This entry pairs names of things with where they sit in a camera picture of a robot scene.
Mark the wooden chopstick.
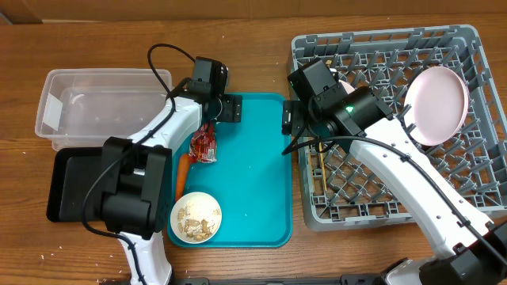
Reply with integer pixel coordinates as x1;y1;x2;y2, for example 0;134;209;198
318;143;328;195
307;147;314;194

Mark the red snack wrapper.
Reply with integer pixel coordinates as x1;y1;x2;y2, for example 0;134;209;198
189;123;217;163

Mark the white bowl with peanuts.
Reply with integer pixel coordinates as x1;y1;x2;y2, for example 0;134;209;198
169;192;223;245

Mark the large white plate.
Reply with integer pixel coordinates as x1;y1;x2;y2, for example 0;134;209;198
404;66;469;146

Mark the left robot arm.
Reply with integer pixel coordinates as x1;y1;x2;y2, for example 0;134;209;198
80;57;242;284

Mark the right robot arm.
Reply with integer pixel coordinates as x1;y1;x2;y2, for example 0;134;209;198
282;58;506;284

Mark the orange carrot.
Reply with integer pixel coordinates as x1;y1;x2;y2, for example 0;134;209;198
175;154;193;201

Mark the teal plastic tray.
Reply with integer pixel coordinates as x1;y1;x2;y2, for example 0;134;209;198
185;93;292;248

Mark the grey dish rack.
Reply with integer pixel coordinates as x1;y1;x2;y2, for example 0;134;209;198
290;25;506;231

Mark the clear plastic bin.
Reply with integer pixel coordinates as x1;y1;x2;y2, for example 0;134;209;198
35;68;166;150

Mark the black plastic tray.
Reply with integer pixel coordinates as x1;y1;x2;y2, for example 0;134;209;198
46;145;164;223

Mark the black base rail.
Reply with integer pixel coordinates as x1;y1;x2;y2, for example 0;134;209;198
98;273;397;285

